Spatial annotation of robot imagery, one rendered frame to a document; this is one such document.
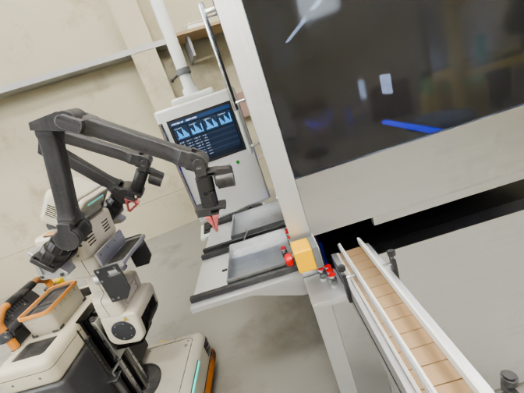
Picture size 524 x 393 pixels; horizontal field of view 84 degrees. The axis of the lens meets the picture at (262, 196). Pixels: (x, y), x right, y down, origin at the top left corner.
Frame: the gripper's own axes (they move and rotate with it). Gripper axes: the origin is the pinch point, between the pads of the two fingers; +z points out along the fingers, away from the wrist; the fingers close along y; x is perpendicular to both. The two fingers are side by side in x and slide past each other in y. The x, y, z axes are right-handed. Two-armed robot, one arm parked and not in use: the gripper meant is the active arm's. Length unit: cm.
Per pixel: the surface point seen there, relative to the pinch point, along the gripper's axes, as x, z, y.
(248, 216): 53, 20, 9
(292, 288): -3.3, 28.3, 22.5
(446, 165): -14, -12, 73
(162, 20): 95, -88, -18
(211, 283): 0.3, 21.8, -6.8
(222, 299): -11.0, 21.0, -1.8
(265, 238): 18.9, 17.5, 16.2
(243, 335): 65, 112, -11
